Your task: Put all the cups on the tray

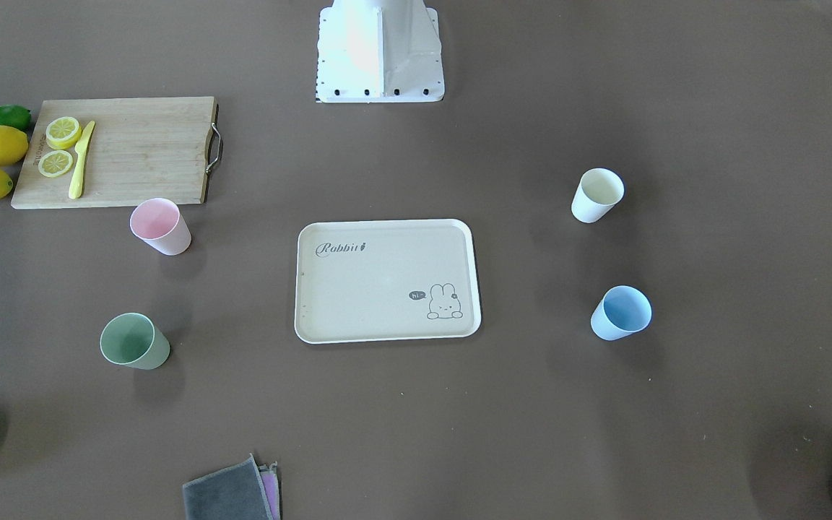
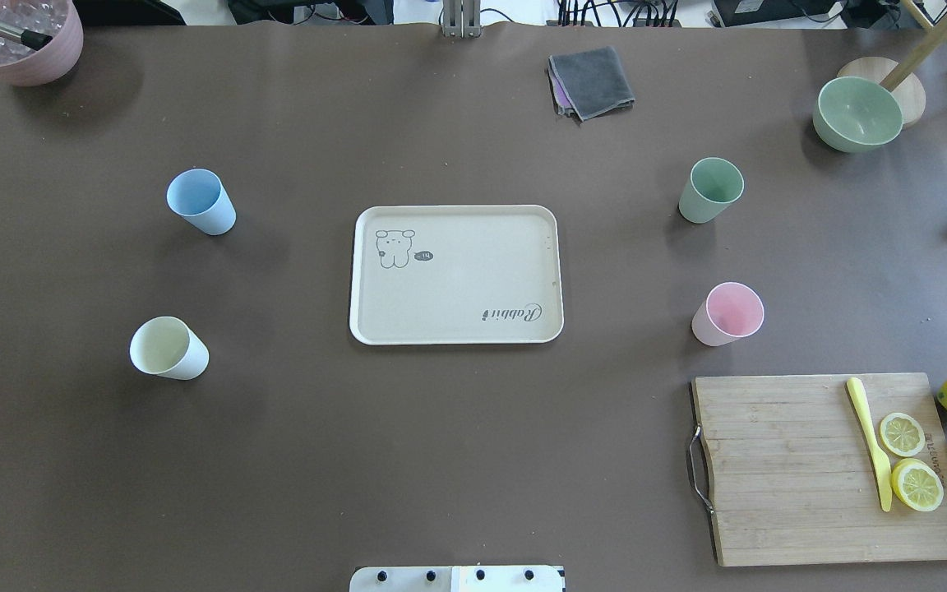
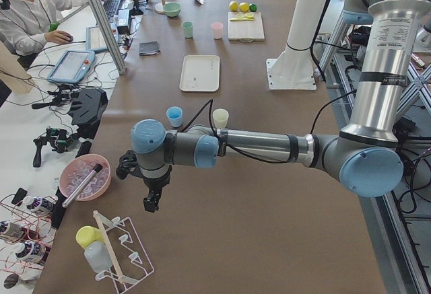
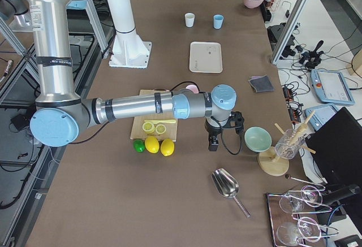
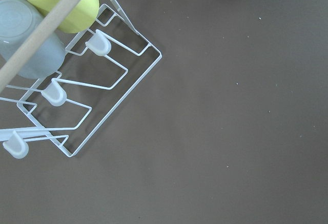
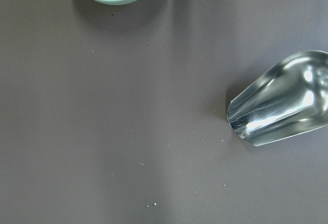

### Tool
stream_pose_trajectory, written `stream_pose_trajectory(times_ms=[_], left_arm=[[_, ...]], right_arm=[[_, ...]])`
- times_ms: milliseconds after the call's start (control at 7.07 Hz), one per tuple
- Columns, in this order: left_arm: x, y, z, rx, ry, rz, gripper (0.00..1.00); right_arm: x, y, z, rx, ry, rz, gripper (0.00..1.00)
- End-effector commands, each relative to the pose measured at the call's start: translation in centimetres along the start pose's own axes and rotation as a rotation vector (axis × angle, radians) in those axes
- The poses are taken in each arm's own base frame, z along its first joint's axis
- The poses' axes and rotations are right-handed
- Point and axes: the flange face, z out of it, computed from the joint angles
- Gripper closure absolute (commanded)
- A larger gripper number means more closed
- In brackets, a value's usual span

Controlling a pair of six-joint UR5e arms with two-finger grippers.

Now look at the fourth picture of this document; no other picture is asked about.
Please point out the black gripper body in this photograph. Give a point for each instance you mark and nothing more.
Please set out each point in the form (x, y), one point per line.
(212, 130)

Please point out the cream rectangular tray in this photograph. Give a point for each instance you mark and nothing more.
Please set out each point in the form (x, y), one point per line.
(205, 57)

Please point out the cut lemon half right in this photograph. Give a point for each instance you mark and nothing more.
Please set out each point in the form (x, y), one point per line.
(160, 129)

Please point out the clear textured glass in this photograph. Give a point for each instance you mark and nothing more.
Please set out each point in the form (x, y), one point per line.
(289, 144)

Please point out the yellow lemon right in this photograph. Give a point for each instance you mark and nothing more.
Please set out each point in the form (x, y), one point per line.
(167, 147)

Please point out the blue teach pendant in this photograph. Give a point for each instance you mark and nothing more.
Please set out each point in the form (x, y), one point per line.
(322, 114)
(331, 87)

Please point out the green lime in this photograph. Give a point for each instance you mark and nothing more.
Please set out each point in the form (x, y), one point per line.
(139, 146)

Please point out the cut lemon half left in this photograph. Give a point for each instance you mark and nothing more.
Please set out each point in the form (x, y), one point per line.
(148, 128)

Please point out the yellow lemon left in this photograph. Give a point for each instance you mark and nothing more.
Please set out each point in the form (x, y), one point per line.
(152, 144)

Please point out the wooden cutting board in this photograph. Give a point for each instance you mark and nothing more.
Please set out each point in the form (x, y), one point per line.
(138, 134)

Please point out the wooden cup tree stand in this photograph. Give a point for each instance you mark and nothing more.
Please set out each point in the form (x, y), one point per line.
(275, 165)

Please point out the grey folded cloth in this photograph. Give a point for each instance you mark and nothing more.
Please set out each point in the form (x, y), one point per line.
(261, 84)

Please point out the wine glass lower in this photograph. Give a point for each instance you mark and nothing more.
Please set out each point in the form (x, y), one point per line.
(304, 230)

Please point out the metal scoop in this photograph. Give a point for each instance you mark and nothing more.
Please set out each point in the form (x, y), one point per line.
(228, 187)

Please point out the aluminium frame post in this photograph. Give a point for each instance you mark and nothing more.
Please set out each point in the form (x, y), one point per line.
(287, 31)

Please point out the metal wine glass rack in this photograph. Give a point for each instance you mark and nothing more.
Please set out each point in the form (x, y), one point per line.
(277, 217)

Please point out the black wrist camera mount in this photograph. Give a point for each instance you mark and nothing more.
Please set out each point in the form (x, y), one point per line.
(236, 120)

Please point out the light blue cup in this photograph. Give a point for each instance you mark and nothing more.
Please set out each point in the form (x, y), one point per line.
(218, 21)

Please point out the mint green bowl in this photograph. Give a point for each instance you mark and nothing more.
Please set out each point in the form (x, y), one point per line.
(257, 139)

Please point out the cream white cup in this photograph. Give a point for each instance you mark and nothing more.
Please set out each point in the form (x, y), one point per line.
(189, 19)

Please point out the yellow plastic knife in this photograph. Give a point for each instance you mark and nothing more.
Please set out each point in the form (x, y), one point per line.
(170, 121)

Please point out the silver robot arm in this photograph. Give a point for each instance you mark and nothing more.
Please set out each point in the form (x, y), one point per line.
(62, 114)

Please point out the pink cup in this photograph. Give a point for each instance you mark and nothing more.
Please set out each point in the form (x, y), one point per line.
(192, 88)

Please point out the cut lemon half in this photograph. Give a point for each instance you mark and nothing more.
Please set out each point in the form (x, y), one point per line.
(160, 129)
(148, 128)

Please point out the black laptop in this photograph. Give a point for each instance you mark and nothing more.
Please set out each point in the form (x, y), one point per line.
(338, 149)

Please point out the yellow lemon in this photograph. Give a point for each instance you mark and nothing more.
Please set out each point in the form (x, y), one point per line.
(167, 147)
(152, 144)

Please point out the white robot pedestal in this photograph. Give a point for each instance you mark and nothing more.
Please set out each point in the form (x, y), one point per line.
(129, 50)

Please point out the wine glass upper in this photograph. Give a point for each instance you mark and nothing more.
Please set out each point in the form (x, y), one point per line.
(294, 201)

